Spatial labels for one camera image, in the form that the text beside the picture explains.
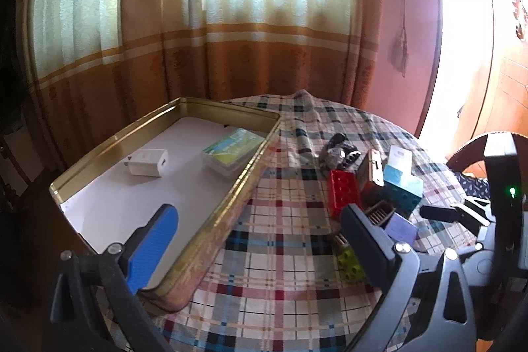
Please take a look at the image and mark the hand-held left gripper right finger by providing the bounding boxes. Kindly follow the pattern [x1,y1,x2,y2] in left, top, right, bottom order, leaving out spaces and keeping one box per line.
[340,204,479,352]

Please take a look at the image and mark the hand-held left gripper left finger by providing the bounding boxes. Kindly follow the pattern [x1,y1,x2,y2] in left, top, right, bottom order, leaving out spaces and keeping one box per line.
[49,204,180,352]

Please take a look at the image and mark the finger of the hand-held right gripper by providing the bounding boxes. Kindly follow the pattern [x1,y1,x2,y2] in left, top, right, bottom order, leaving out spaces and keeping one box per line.
[416,240,486,260]
[420,199,492,227]

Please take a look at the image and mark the teal box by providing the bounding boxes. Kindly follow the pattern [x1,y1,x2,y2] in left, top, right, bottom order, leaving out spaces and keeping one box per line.
[381,164,425,218]

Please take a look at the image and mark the red building block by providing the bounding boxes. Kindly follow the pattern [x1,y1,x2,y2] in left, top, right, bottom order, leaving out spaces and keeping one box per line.
[328,170,364,221]

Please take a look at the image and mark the gold rectangular tin box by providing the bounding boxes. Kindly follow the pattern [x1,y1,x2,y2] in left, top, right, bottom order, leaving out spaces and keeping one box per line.
[49,96,283,313]

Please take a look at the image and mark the brown comb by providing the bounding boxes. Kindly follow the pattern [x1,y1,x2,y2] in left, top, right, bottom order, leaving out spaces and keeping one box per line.
[355,149,397,229]

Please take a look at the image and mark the yellow-green building block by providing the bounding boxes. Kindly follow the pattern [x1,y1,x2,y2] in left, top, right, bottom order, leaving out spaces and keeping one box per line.
[332,232,368,286]

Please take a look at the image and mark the blue feather-print cushion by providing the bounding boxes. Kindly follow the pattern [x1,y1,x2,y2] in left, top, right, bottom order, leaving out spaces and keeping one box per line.
[451,168,493,204]

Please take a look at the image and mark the purple block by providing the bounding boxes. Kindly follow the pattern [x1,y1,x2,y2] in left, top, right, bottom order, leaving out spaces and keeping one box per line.
[383,213,419,247]

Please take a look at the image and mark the white paper liner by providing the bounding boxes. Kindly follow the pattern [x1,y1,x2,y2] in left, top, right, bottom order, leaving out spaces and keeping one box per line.
[61,117,271,254]

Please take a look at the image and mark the wooden chair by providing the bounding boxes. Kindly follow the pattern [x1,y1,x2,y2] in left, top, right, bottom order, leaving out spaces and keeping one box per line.
[445,131,514,175]

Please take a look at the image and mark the white box with red mark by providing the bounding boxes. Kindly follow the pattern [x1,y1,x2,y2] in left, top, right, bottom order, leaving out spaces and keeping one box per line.
[388,146,413,171]

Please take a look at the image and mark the white charger adapter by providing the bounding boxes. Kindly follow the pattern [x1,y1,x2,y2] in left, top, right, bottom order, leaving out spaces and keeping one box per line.
[123,149,170,178]

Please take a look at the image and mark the black hair claw clip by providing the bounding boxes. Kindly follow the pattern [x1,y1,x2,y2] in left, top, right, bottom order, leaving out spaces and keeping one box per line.
[336,144,363,171]

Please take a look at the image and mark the sequined hair bow clip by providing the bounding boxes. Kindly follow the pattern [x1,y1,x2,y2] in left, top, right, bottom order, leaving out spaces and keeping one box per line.
[319,133,347,171]

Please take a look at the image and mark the wooden wardrobe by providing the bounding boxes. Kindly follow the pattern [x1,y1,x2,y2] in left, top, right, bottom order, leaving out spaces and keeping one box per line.
[416,0,528,159]

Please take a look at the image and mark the clear case of green cards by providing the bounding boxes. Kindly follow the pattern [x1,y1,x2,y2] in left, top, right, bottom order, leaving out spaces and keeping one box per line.
[201,128,266,177]

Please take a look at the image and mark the orange and cream curtain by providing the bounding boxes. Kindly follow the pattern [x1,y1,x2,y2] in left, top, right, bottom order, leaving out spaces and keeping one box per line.
[25,0,382,171]

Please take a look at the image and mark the dark hanging clothes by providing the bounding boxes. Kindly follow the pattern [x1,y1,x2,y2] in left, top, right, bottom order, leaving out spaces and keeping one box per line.
[0,0,46,221]

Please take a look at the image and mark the wall hook with tassel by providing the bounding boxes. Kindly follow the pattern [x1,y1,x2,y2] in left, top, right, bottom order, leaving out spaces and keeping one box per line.
[388,0,415,78]

